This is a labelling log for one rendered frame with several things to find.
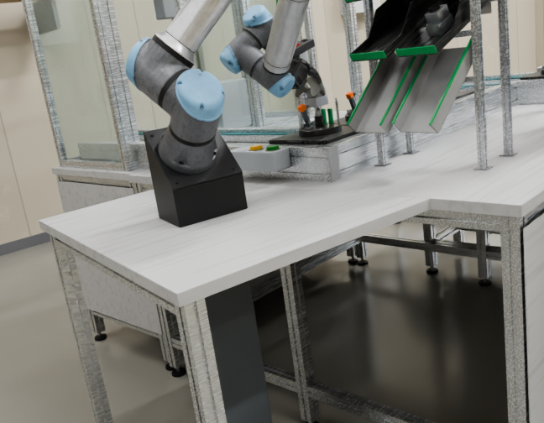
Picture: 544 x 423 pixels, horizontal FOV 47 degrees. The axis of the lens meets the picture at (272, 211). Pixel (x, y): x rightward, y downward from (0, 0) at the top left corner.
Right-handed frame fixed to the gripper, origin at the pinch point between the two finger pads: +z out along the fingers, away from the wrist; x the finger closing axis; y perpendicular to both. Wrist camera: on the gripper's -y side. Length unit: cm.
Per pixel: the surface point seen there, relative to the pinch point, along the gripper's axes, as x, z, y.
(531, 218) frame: 74, 12, 33
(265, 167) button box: -2.2, -1.7, 31.5
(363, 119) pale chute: 21.7, 2.1, 10.3
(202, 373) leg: 37, -25, 97
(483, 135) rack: 53, 13, 8
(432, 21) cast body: 42.6, -13.3, -9.8
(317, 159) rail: 12.5, 1.7, 25.3
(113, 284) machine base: -106, 43, 67
